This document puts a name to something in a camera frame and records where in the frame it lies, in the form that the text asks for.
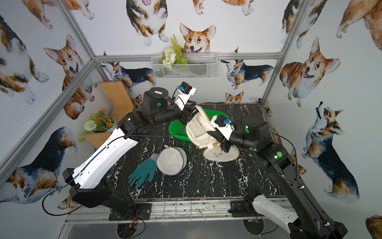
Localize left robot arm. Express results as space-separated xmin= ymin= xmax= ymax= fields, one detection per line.
xmin=63 ymin=82 xmax=196 ymax=215

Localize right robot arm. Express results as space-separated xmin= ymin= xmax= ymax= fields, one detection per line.
xmin=209 ymin=116 xmax=347 ymax=239

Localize green plastic basket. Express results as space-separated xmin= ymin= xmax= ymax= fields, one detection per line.
xmin=169 ymin=109 xmax=228 ymax=142

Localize white artificial flowers with fern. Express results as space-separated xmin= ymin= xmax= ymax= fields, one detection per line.
xmin=158 ymin=34 xmax=188 ymax=69

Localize green work glove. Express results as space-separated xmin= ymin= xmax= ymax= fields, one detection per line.
xmin=128 ymin=153 xmax=159 ymax=188

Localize wooden shelf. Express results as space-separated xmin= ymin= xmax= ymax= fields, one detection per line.
xmin=83 ymin=81 xmax=135 ymax=149

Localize potted orange flowers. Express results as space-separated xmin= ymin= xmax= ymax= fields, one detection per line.
xmin=83 ymin=109 xmax=117 ymax=134

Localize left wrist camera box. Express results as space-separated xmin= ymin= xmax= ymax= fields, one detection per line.
xmin=174 ymin=82 xmax=196 ymax=111

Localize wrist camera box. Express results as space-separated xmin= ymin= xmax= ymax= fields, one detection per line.
xmin=174 ymin=82 xmax=196 ymax=111
xmin=210 ymin=115 xmax=235 ymax=140

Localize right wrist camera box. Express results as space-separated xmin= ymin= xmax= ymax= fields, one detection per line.
xmin=210 ymin=115 xmax=235 ymax=140

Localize white wire wall basket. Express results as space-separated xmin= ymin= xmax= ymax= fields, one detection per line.
xmin=150 ymin=53 xmax=218 ymax=79

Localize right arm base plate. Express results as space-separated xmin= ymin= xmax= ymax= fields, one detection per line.
xmin=228 ymin=200 xmax=268 ymax=218

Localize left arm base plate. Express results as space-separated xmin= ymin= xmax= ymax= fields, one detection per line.
xmin=108 ymin=203 xmax=152 ymax=221

